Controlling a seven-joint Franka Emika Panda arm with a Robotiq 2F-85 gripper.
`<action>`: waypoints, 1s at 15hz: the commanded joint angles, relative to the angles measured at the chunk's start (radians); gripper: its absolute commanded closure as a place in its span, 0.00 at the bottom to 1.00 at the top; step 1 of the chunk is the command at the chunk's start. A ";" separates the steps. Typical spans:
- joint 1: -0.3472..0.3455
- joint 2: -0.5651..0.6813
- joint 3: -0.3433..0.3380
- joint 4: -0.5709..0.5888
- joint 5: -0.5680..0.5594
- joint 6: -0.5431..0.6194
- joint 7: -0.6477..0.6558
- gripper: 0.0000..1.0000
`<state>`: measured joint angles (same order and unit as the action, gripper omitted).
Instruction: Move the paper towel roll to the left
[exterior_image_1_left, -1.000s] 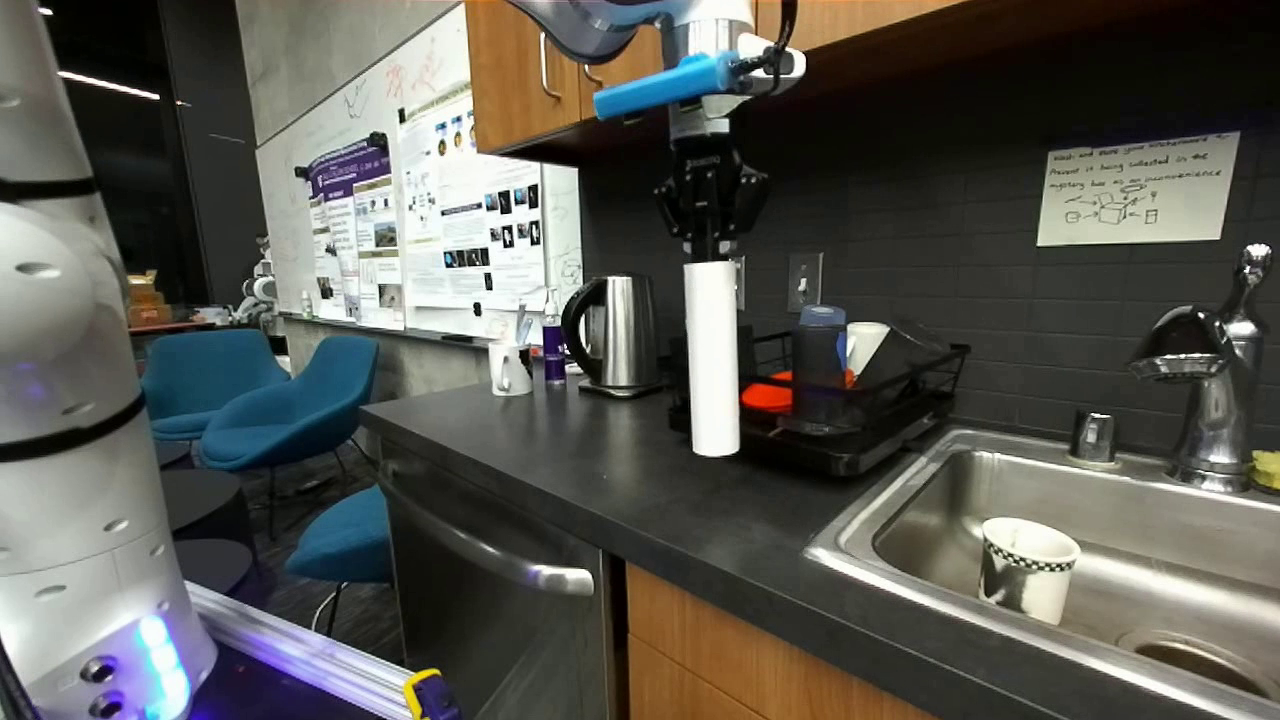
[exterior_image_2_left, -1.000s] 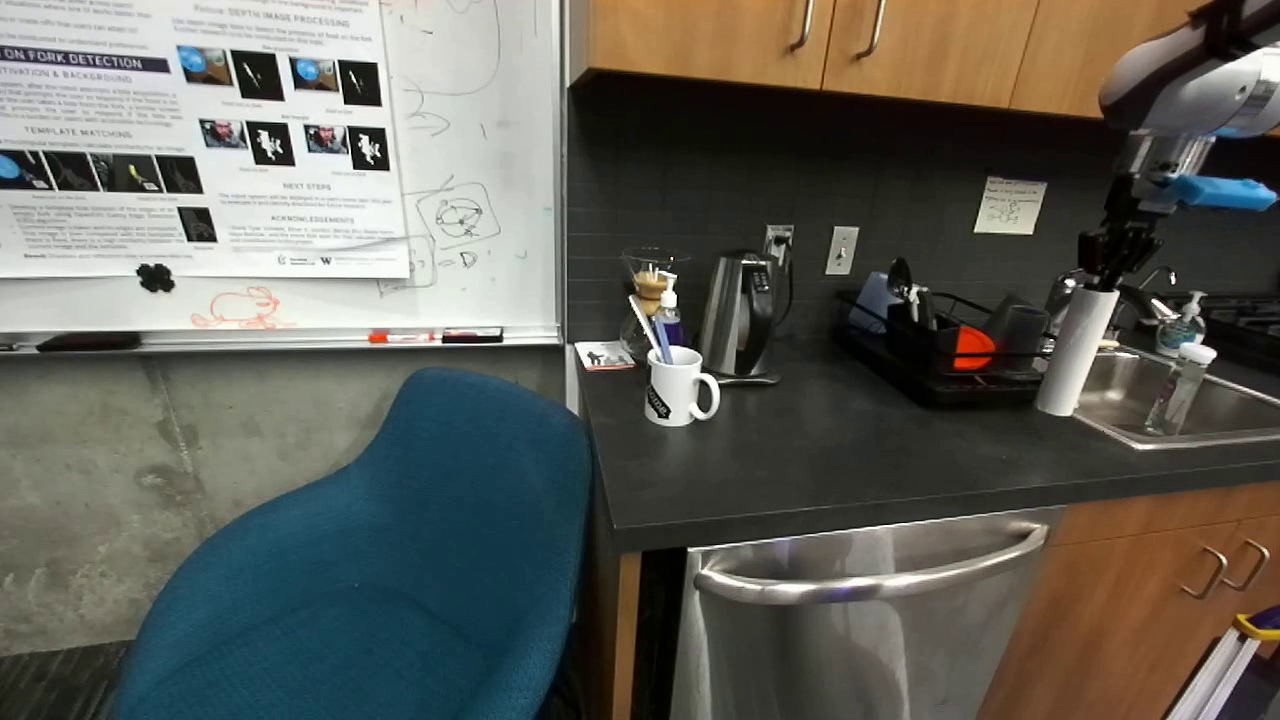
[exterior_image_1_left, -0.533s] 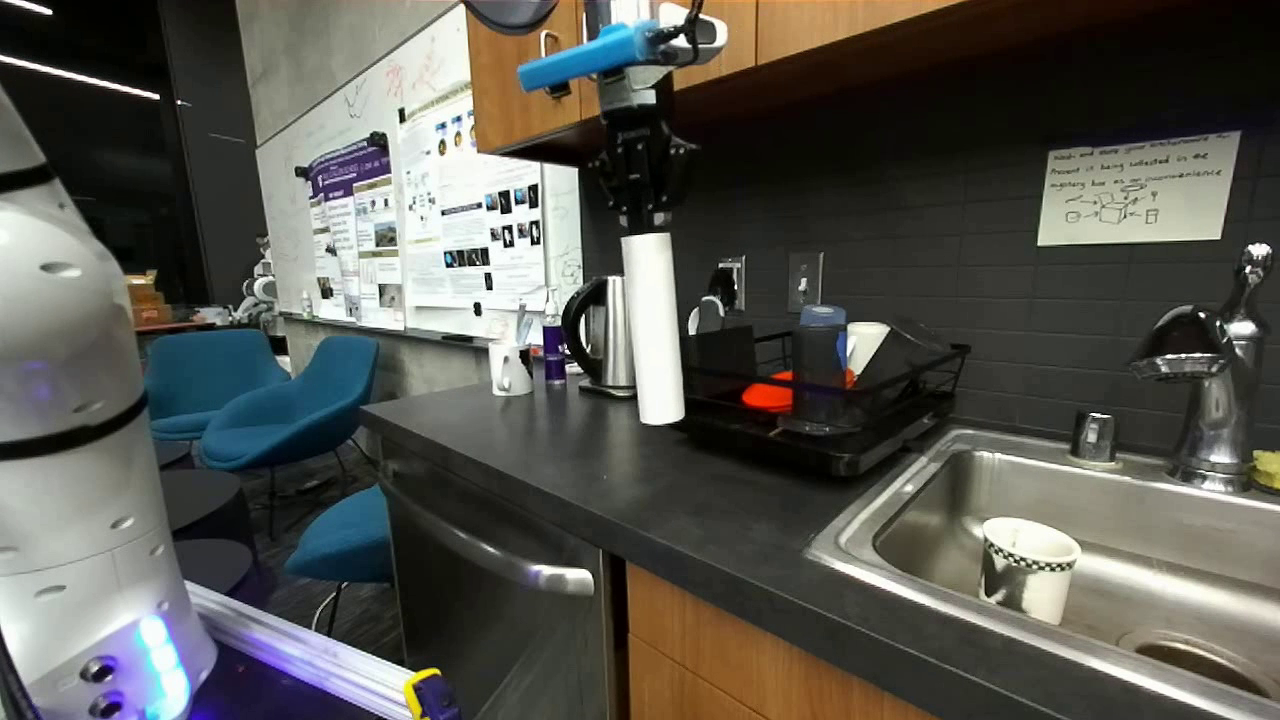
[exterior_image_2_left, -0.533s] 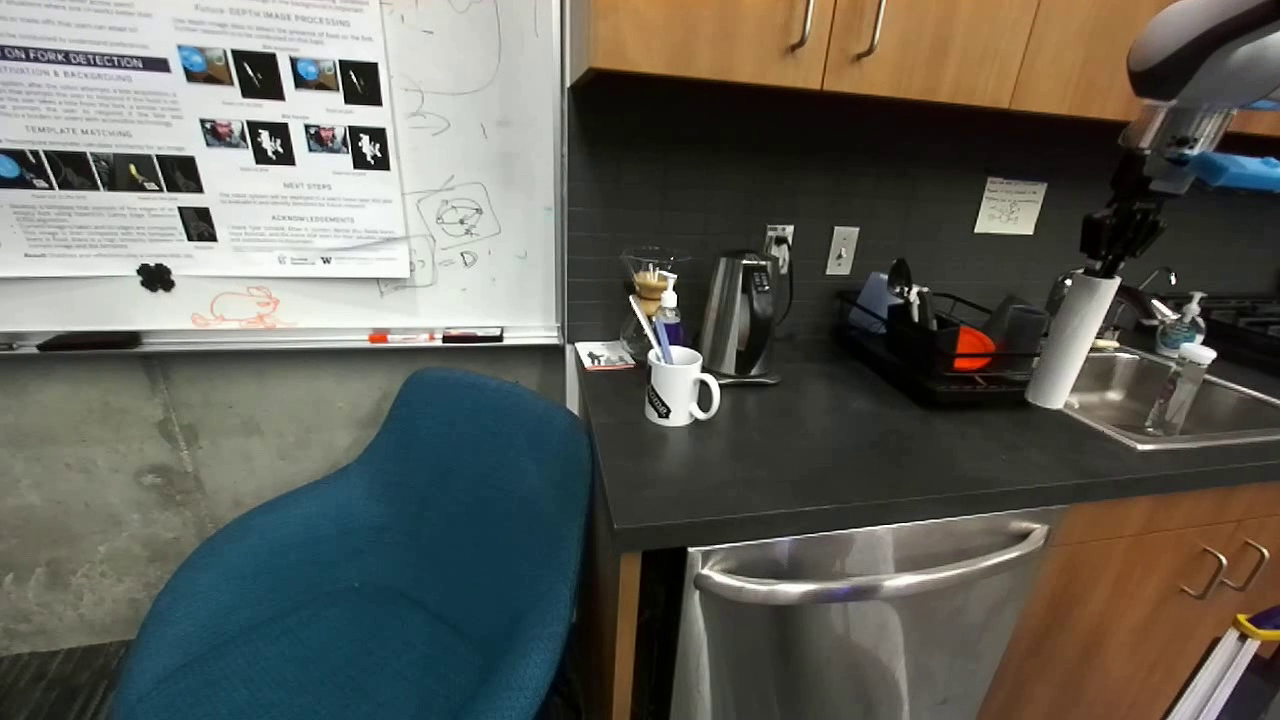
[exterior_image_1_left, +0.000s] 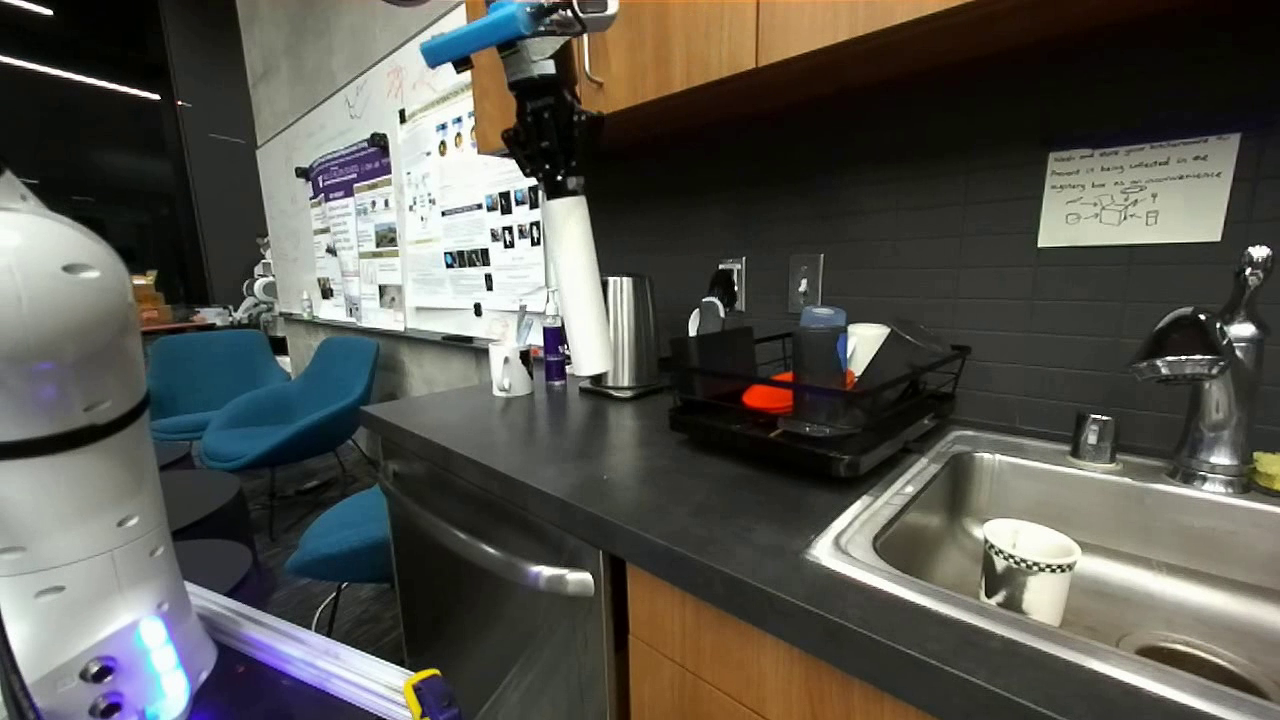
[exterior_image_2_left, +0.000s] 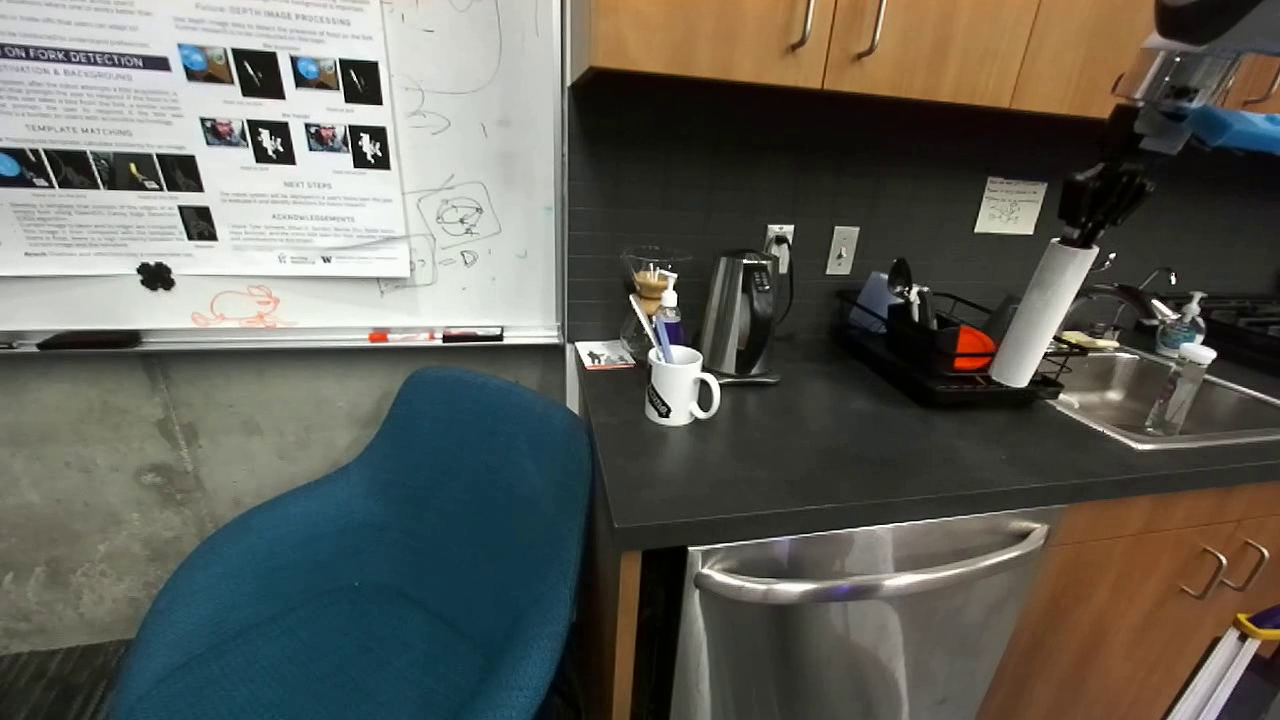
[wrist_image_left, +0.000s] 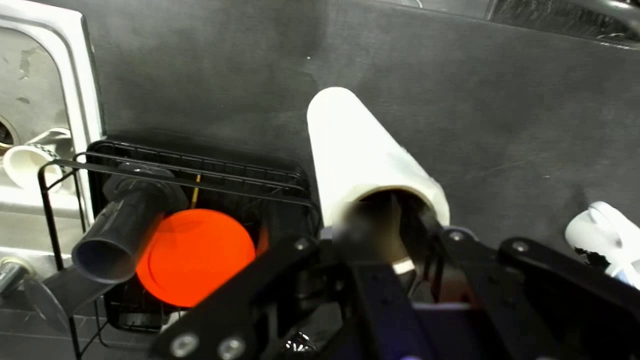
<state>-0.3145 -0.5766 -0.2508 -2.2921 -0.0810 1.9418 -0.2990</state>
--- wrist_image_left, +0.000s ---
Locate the white cylindrical cup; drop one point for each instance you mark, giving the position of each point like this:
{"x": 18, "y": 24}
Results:
{"x": 360, "y": 147}

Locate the grey plastic cup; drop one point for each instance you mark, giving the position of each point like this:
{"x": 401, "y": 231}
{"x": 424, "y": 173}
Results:
{"x": 113, "y": 241}

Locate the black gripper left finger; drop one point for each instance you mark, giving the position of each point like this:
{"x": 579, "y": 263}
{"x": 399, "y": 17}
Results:
{"x": 266, "y": 306}

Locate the white mug with black pattern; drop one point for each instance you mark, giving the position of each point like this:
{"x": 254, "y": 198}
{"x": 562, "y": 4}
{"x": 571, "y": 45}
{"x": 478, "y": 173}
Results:
{"x": 27, "y": 163}

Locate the stainless steel sink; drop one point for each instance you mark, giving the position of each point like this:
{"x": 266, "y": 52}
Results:
{"x": 41, "y": 72}

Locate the chrome sink faucet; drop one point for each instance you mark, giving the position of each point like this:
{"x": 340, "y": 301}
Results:
{"x": 12, "y": 275}

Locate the white mug holding utensils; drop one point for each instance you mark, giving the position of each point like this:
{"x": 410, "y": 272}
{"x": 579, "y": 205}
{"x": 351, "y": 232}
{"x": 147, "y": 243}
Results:
{"x": 600, "y": 232}

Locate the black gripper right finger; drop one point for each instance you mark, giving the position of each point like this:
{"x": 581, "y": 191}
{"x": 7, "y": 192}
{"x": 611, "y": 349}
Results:
{"x": 547, "y": 301}

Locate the orange plastic plate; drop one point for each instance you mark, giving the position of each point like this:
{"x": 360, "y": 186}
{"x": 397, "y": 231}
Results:
{"x": 201, "y": 260}

